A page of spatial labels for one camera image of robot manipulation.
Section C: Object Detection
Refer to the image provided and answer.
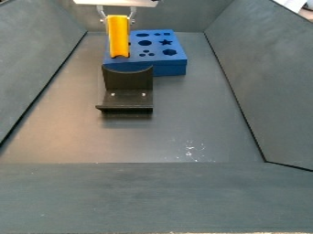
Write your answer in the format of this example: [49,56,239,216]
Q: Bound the black fixture stand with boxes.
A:
[95,67,153,112]

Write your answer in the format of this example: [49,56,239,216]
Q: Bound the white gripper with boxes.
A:
[74,0,160,24]

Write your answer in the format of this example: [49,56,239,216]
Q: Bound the yellow arch block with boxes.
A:
[108,15,130,58]

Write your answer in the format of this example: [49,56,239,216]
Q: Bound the blue foam shape board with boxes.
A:
[104,29,188,77]

